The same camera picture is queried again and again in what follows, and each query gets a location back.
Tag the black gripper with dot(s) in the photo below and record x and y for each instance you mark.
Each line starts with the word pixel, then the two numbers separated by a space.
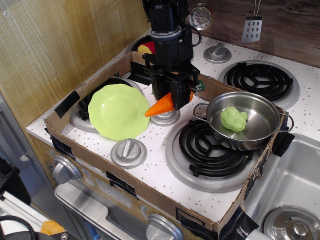
pixel 170 67

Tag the orange toy carrot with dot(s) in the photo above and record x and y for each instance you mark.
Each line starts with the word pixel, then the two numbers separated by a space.
pixel 165 104

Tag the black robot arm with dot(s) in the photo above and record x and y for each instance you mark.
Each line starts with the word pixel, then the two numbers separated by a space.
pixel 167 16

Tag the light green plastic plate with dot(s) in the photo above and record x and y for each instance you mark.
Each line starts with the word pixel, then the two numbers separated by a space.
pixel 118 112

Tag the silver middle stove knob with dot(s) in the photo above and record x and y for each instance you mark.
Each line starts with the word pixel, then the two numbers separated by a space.
pixel 166 119

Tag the silver stove knob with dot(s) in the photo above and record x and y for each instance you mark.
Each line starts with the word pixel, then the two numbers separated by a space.
pixel 218 54
pixel 129 153
pixel 166 119

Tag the red yellow toy fruit half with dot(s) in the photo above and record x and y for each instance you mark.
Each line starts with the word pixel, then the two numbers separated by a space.
pixel 147 48

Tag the back left black burner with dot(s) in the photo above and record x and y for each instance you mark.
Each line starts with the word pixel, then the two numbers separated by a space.
pixel 135 45

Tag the black burner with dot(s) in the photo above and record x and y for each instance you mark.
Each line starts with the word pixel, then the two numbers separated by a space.
pixel 269 80
pixel 197 160
pixel 80 114
pixel 135 45

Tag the silver back stove knob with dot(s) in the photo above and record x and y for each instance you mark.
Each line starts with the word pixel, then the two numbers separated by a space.
pixel 218 54

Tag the green toy lettuce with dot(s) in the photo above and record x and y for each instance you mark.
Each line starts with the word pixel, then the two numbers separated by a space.
pixel 234 120

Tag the front right black burner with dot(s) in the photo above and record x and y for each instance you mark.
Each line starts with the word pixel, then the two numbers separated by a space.
pixel 197 160

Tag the stainless steel pan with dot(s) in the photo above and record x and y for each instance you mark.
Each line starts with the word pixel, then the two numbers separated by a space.
pixel 264 120

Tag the silver front stove knob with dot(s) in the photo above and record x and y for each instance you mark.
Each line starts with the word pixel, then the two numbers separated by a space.
pixel 129 153

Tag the hanging metal strainer ladle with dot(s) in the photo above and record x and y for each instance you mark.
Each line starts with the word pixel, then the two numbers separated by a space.
pixel 201 16

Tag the back right black burner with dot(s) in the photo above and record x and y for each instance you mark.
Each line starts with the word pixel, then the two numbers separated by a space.
pixel 269 80

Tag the front left black burner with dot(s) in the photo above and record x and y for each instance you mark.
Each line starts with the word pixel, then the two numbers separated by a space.
pixel 80 114

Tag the hanging metal spatula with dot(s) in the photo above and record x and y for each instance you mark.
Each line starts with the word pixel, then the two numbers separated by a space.
pixel 253 26

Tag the brown cardboard fence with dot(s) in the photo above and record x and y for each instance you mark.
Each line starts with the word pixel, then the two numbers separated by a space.
pixel 152 183

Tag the oven clock display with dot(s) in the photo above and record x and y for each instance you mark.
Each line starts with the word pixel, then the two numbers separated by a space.
pixel 115 194

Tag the left silver oven dial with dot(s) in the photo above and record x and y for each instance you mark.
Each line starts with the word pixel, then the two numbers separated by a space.
pixel 65 171

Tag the silver oven dial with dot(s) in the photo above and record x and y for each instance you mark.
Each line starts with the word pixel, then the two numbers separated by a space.
pixel 160 228
pixel 65 171

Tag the right silver oven dial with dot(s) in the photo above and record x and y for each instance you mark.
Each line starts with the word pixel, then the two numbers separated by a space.
pixel 160 228

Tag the silver sink basin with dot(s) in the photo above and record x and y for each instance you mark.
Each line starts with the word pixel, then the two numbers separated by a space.
pixel 289 180

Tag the silver sink drain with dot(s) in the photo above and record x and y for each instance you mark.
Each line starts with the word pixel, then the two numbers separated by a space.
pixel 291 223

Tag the orange object bottom left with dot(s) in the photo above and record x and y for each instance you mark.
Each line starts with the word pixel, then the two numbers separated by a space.
pixel 51 228

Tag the black device left edge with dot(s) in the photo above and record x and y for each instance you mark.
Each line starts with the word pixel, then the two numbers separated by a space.
pixel 11 182

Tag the silver oven door handle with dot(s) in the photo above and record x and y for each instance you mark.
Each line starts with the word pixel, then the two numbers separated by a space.
pixel 97 214

